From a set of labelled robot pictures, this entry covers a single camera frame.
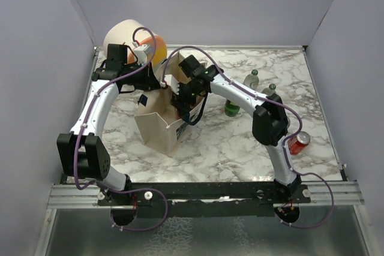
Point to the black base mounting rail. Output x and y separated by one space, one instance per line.
201 199

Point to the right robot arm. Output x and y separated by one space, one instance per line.
269 126

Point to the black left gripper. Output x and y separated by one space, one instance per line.
150 81

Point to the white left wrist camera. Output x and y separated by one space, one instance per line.
143 53

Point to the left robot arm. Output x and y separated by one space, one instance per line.
81 151

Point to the white round drawer box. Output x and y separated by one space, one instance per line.
122 33

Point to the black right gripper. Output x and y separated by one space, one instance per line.
177 101

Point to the beige canvas tote bag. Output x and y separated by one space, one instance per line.
159 123

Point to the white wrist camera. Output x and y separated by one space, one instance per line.
171 82
143 53

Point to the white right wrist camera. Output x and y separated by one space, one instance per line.
171 82

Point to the clear chang bottle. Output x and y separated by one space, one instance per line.
270 90
252 80

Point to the red cola can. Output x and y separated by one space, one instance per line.
297 143

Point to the green Perrier bottle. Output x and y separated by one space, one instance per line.
231 109

